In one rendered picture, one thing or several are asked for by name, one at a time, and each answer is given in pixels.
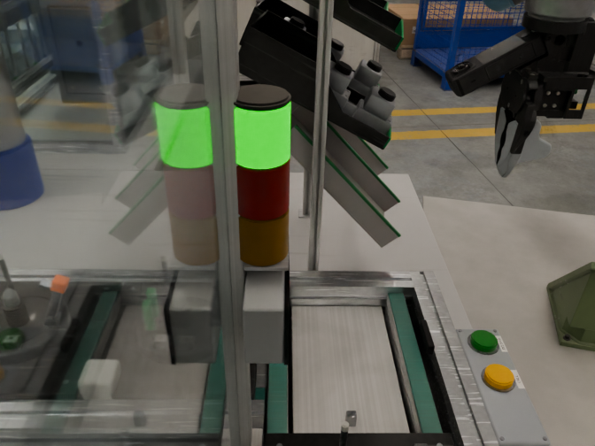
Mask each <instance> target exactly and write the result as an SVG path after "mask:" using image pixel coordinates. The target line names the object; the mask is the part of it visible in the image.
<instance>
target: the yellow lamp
mask: <svg viewBox="0 0 595 446"><path fill-rule="evenodd" d="M289 213H290V208H289V209H288V210H287V212H286V213H284V214H283V215H282V216H281V217H279V218H276V219H270V220H253V219H247V218H244V217H242V216H240V217H238V218H239V239H240V259H241V260H242V261H243V262H244V263H246V264H249V265H255V266H269V265H275V264H277V263H279V262H281V261H282V260H284V259H285V258H286V257H287V255H288V252H289Z"/></svg>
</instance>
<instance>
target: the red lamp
mask: <svg viewBox="0 0 595 446"><path fill-rule="evenodd" d="M236 178H237V198H238V214H239V215H241V216H242V217H244V218H247V219H253V220H270V219H276V218H279V217H281V216H282V215H283V214H284V213H286V212H287V210H288V209H289V206H290V159H289V160H288V161H287V162H286V163H285V164H283V165H280V166H277V167H274V168H269V169H251V168H247V167H243V166H241V165H238V166H237V167H236Z"/></svg>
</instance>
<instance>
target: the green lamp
mask: <svg viewBox="0 0 595 446"><path fill-rule="evenodd" d="M290 112H291V102H289V103H288V104H287V105H285V106H284V107H282V108H280V109H276V110H272V111H248V110H244V109H241V108H238V107H236V108H235V109H234V116H235V137H236V163H237V164H239V165H241V166H243V167H247V168H251V169H269V168H274V167H277V166H280V165H283V164H285V163H286V162H287V161H288V160H289V159H290Z"/></svg>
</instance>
